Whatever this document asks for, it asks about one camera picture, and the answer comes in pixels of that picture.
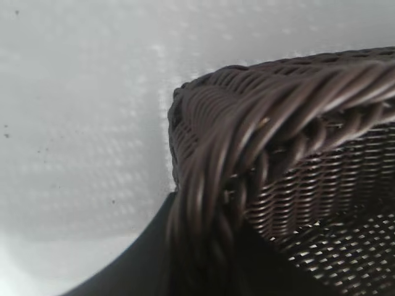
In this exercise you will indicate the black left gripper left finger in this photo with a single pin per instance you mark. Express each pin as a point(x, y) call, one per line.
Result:
point(139, 271)

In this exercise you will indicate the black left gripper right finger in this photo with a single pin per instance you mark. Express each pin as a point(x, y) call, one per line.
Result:
point(262, 277)

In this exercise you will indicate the dark brown woven basket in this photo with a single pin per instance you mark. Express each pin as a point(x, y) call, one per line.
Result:
point(277, 108)

